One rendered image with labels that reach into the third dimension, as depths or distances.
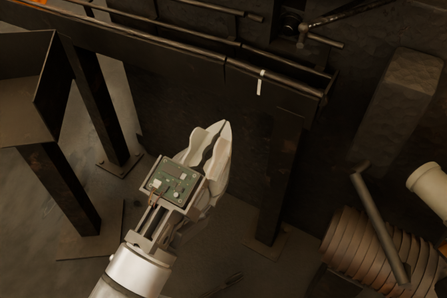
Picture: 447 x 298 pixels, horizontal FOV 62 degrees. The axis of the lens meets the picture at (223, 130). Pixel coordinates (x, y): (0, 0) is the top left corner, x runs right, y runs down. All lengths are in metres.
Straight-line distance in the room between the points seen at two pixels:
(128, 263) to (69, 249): 0.88
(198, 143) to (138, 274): 0.19
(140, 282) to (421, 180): 0.44
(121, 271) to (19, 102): 0.52
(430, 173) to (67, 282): 1.06
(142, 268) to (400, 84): 0.44
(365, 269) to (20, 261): 1.05
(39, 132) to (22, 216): 0.70
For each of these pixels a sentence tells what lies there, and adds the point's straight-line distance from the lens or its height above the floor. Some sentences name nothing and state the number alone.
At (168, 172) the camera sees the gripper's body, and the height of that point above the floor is 0.79.
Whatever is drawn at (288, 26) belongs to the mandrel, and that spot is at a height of 0.75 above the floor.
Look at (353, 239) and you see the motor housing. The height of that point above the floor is 0.53.
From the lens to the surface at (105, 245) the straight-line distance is 1.33.
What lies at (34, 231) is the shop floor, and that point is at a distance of 1.44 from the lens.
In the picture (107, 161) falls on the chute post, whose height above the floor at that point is 0.01.
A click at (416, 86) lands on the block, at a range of 0.62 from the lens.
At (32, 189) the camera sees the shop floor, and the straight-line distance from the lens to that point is 1.53.
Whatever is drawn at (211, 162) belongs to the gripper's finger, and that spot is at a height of 0.76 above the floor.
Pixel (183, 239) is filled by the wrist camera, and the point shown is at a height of 0.70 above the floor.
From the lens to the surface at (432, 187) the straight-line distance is 0.66.
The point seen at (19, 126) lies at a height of 0.60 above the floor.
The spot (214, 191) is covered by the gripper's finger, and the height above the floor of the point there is 0.73.
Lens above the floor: 1.19
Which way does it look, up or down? 51 degrees down
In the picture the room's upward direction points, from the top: straight up
